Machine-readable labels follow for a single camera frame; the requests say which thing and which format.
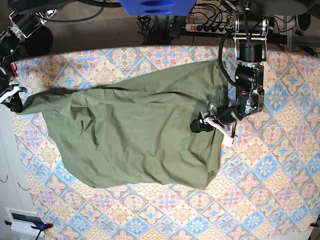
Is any white power strip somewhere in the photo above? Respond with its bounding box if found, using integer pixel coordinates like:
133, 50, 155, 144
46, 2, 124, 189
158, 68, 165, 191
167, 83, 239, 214
184, 23, 231, 35

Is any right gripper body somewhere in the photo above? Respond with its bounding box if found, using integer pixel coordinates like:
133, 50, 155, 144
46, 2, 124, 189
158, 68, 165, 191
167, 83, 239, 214
0, 84, 27, 104

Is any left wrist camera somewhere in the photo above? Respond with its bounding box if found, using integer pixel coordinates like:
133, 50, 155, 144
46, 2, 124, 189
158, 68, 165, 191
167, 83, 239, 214
222, 135, 235, 148

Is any green t-shirt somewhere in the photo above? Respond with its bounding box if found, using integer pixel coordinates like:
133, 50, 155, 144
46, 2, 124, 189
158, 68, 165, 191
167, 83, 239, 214
22, 60, 228, 190

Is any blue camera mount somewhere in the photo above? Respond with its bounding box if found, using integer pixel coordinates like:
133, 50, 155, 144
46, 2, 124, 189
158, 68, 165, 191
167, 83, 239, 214
119, 0, 196, 16

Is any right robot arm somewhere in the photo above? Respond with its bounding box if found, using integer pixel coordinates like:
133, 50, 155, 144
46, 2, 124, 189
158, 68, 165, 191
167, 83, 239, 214
0, 12, 53, 113

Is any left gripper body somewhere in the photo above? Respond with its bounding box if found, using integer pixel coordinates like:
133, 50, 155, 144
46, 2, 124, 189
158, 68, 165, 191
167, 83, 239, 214
198, 103, 242, 137

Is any orange clamp bottom right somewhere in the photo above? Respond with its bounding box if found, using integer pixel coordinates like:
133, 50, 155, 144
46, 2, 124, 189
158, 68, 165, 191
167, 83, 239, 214
309, 222, 320, 228

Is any black round stool base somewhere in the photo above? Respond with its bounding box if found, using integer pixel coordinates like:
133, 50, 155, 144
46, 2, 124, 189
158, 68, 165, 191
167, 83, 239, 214
24, 26, 54, 57

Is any blue orange clamp bottom left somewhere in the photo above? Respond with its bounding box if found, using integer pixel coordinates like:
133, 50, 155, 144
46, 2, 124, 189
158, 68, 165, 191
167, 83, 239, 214
4, 220, 54, 232

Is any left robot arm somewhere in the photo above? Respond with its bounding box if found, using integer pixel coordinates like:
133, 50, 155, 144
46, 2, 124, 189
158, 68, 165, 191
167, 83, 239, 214
190, 0, 269, 137

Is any patterned tablecloth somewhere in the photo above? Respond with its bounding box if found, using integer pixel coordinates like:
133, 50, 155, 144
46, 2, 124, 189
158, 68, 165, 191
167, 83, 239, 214
12, 51, 320, 240

